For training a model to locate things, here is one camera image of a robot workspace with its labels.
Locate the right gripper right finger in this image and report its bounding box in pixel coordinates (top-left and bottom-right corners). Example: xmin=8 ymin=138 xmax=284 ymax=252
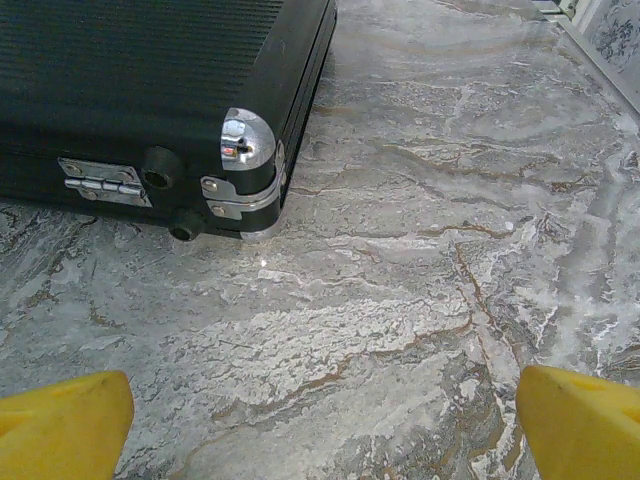
xmin=515 ymin=364 xmax=640 ymax=480

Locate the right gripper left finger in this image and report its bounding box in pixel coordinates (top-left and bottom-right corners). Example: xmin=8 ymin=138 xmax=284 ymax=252
xmin=0 ymin=370 xmax=136 ymax=480

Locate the black ribbed hard case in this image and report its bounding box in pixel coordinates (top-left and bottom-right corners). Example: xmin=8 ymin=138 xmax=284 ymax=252
xmin=0 ymin=0 xmax=337 ymax=245

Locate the aluminium frame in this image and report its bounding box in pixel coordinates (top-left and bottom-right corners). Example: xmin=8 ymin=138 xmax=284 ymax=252
xmin=534 ymin=0 xmax=640 ymax=104

